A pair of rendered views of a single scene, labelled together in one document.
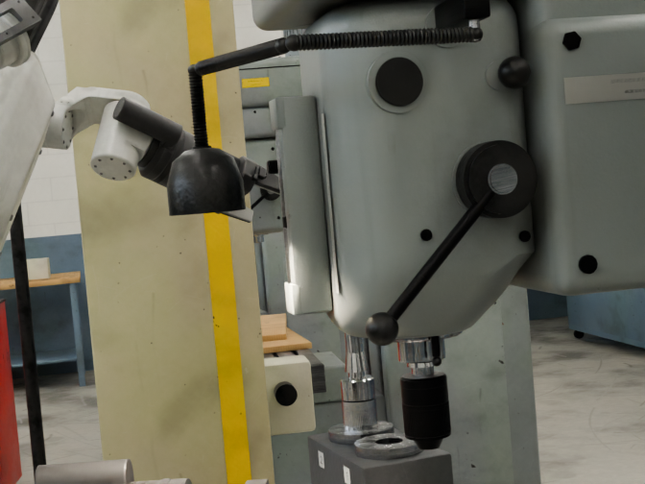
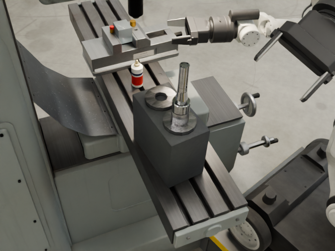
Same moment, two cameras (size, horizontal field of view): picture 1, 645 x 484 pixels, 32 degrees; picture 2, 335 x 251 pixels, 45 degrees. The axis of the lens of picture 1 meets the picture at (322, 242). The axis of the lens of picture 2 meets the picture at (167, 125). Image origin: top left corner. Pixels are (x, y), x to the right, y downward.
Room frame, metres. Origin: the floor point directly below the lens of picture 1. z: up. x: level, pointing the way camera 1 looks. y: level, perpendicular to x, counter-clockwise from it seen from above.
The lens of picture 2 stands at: (2.24, -0.23, 1.88)
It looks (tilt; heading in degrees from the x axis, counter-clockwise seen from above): 47 degrees down; 166
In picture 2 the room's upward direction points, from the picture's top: 3 degrees clockwise
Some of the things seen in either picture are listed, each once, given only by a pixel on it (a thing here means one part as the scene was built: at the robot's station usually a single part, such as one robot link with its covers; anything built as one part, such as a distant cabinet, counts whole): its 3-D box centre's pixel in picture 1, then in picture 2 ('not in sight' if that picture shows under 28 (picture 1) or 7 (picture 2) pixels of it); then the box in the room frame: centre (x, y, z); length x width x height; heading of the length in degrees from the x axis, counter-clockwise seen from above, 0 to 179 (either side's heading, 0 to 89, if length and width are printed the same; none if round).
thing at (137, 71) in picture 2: not in sight; (137, 72); (1.16, -0.09, 0.98); 0.04 x 0.04 x 0.11
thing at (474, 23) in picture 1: (462, 21); not in sight; (1.00, -0.14, 1.60); 0.08 x 0.02 x 0.04; 12
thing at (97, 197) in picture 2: not in sight; (143, 163); (1.13, -0.07, 0.43); 0.80 x 0.30 x 0.60; 102
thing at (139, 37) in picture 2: not in sight; (136, 34); (0.97, -0.07, 1.02); 0.12 x 0.06 x 0.04; 14
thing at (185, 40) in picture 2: not in sight; (181, 41); (1.20, 0.05, 1.13); 0.06 x 0.02 x 0.03; 87
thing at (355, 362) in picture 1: (353, 337); (183, 83); (1.54, -0.03, 1.25); 0.03 x 0.03 x 0.11
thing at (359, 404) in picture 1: (359, 406); (180, 111); (1.54, -0.03, 1.16); 0.05 x 0.05 x 0.06
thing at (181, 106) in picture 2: (357, 381); (181, 101); (1.54, -0.03, 1.19); 0.05 x 0.05 x 0.01
